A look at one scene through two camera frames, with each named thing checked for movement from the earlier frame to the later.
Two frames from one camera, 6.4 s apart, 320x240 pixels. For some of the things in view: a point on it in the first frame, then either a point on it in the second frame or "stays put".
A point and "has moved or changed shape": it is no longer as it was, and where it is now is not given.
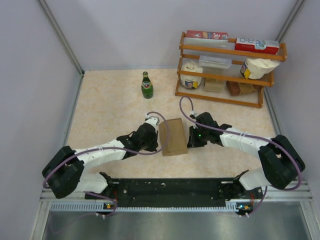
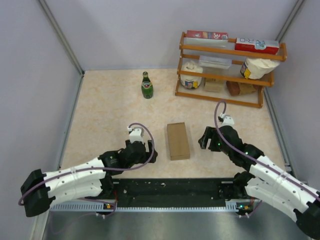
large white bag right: [254, 68] stays put
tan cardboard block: [213, 86] stays put
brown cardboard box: [176, 143] has moved or changed shape
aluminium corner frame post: [48, 12] stays put
